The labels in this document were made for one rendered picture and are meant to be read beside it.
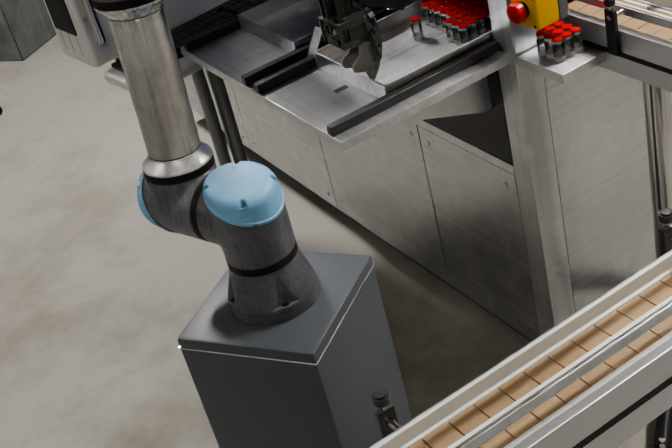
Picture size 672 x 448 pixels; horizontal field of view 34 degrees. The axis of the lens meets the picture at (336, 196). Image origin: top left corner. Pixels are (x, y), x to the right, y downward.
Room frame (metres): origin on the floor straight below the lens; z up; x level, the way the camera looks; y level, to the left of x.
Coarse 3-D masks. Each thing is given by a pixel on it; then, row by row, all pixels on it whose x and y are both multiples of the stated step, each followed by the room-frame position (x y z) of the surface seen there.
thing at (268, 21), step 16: (272, 0) 2.42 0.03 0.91; (288, 0) 2.43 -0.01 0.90; (304, 0) 2.44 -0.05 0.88; (240, 16) 2.37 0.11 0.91; (256, 16) 2.40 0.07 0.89; (272, 16) 2.40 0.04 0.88; (288, 16) 2.37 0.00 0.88; (304, 16) 2.35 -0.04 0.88; (256, 32) 2.31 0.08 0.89; (272, 32) 2.23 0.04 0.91; (288, 32) 2.28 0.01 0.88; (304, 32) 2.26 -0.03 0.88; (288, 48) 2.18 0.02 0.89
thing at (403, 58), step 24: (384, 24) 2.14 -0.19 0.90; (408, 24) 2.16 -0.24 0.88; (336, 48) 2.09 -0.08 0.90; (384, 48) 2.07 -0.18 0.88; (408, 48) 2.04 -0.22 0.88; (432, 48) 2.01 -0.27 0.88; (456, 48) 1.92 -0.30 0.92; (336, 72) 2.00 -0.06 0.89; (360, 72) 1.99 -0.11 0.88; (384, 72) 1.96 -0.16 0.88; (408, 72) 1.93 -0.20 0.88
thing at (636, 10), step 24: (576, 0) 1.95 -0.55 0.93; (600, 0) 1.85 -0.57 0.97; (624, 0) 1.90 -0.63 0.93; (648, 0) 1.82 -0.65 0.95; (576, 24) 1.88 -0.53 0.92; (600, 24) 1.82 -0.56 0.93; (624, 24) 1.80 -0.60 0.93; (648, 24) 1.78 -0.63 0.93; (600, 48) 1.82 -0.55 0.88; (624, 48) 1.77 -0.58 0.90; (648, 48) 1.71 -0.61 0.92; (624, 72) 1.77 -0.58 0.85; (648, 72) 1.72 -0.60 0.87
